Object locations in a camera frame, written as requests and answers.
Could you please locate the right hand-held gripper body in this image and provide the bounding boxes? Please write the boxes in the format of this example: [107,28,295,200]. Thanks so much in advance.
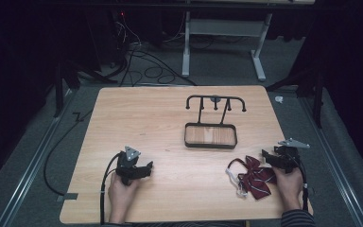
[273,137,311,174]

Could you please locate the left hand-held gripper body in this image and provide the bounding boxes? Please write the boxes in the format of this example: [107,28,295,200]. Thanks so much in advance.
[115,145,147,186]

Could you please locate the dark red striped bow tie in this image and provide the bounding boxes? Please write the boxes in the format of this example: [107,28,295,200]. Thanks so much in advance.
[225,154,279,201]

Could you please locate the person's left hand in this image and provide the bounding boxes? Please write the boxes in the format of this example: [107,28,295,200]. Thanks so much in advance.
[107,172,144,204]

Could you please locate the person's right hand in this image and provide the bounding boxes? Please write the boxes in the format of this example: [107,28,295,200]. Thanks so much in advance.
[270,166,304,204]

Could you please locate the black metal hook rack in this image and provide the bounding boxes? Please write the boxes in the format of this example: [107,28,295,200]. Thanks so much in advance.
[183,95,248,150]

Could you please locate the grey tape piece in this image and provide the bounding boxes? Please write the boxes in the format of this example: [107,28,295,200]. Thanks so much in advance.
[56,192,79,203]

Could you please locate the black metal stand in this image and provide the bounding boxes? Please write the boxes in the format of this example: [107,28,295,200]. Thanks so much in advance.
[53,59,118,119]
[265,67,325,130]

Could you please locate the left hand-held gripper black cable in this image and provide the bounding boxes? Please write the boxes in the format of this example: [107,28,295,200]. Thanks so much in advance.
[99,152,121,226]

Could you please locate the hand-held gripper black cable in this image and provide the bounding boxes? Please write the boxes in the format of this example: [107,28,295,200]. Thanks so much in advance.
[291,154,310,212]
[99,152,121,226]

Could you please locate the right hand-held gripper black cable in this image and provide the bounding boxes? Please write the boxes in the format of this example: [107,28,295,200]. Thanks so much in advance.
[291,154,310,212]

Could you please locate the metal floor rail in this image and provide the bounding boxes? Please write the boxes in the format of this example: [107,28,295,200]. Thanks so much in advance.
[0,89,77,227]
[297,96,363,227]

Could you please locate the black floor cable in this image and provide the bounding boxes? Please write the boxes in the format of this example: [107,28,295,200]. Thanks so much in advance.
[43,108,93,197]

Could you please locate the tangle of dark floor cables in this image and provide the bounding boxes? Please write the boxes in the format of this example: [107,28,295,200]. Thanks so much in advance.
[108,12,199,88]

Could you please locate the white metal desk frame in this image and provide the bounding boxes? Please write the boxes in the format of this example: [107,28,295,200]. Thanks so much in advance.
[181,11,274,82]

